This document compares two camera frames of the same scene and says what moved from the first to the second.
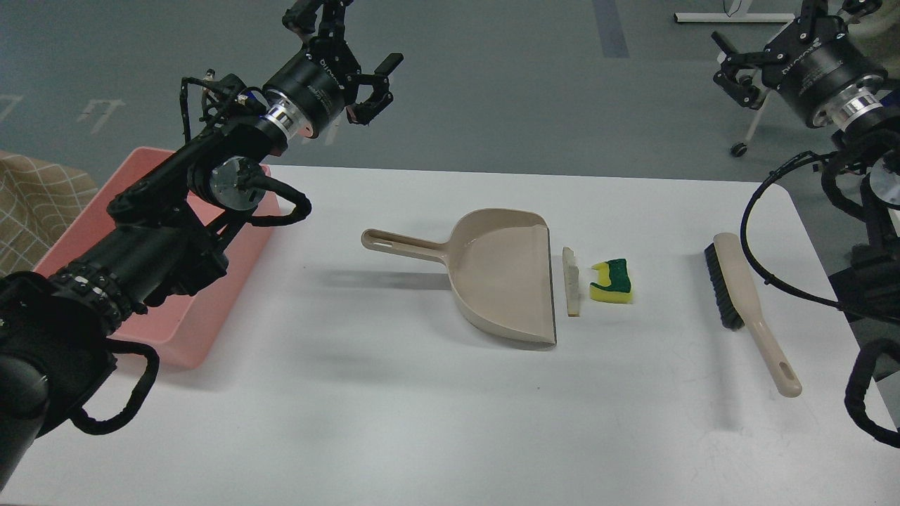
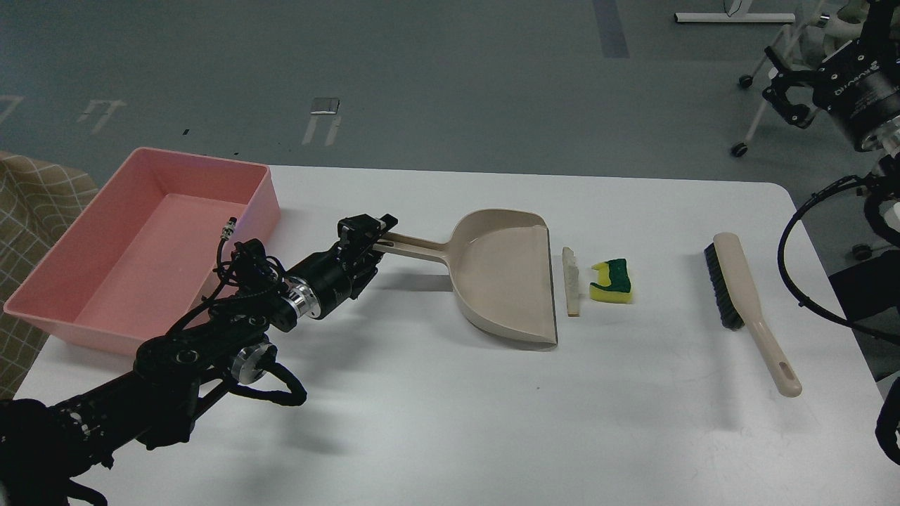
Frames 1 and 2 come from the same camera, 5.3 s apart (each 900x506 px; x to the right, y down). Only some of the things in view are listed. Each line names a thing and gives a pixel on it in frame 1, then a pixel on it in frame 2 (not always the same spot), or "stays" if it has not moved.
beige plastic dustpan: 499,265 stays
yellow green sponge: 614,283 stays
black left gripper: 309,91 -> 323,282
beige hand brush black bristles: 740,300 stays
